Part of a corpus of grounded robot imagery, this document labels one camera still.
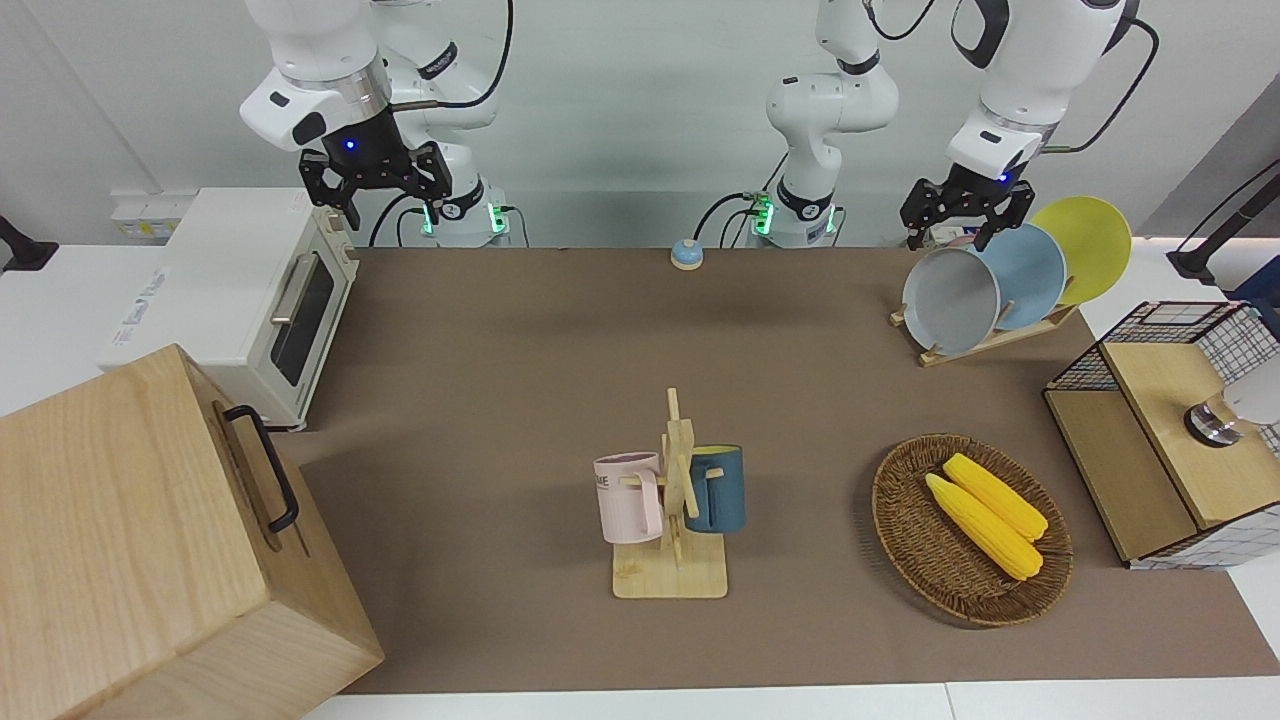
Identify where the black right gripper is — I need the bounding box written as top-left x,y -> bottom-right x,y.
300,105 -> 453,233

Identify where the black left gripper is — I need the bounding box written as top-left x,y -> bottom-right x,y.
900,160 -> 1036,253

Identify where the gray plate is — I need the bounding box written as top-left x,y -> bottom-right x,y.
902,247 -> 1001,356

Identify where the light blue plate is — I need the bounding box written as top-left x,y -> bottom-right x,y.
975,223 -> 1068,332

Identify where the yellow plate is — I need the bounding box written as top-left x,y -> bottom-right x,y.
1030,196 -> 1133,306

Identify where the wooden plate rack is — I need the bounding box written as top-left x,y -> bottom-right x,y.
890,300 -> 1081,368

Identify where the white toaster oven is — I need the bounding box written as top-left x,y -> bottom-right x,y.
97,187 -> 361,433

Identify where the brown table mat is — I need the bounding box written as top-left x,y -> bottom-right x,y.
270,247 -> 1280,696

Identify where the long black clamp stand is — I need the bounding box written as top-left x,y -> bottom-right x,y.
1167,160 -> 1280,283

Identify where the yellow corn cob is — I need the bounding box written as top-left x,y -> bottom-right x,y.
925,473 -> 1044,581
943,453 -> 1050,543

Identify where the brown wicker basket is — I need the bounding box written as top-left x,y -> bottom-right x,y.
872,433 -> 1074,628

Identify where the short black clamp stand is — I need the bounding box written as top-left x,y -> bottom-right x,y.
0,215 -> 59,273

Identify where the dark blue mug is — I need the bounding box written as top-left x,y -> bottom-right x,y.
686,445 -> 747,535

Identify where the pink mug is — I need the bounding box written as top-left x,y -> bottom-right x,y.
593,452 -> 668,546

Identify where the wooden mug tree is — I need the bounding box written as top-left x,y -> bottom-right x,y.
612,387 -> 729,600

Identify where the black right base cable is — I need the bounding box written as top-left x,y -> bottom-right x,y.
368,192 -> 433,248

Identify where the black base cable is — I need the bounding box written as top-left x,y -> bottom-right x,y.
368,192 -> 433,248
694,155 -> 791,249

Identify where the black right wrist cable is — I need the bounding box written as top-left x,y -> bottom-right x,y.
388,0 -> 515,111

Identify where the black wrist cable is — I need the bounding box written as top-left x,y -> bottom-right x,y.
1040,15 -> 1163,156
388,0 -> 515,111

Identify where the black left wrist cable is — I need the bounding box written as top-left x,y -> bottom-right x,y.
1040,15 -> 1163,156

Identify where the black left base cable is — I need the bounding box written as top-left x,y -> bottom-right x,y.
694,155 -> 791,249

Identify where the wood and wire cabinet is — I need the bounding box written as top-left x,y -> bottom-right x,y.
1043,300 -> 1280,571

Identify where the white object with metal ring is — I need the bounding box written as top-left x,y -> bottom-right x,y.
1184,378 -> 1280,447

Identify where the wooden box with black handle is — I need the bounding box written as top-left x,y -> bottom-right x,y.
0,343 -> 386,720

